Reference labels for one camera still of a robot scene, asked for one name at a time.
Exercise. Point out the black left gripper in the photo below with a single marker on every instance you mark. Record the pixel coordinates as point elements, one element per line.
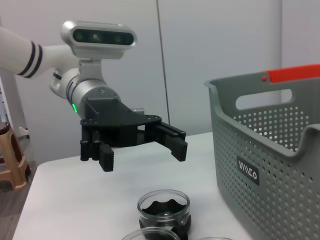
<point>107,112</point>

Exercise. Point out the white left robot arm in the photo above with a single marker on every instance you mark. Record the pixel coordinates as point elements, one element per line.
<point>15,50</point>

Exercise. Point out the grey perforated storage basket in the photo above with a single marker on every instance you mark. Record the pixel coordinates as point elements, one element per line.
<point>250,150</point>

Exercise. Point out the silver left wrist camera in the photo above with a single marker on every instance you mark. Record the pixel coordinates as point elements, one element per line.
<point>100,37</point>

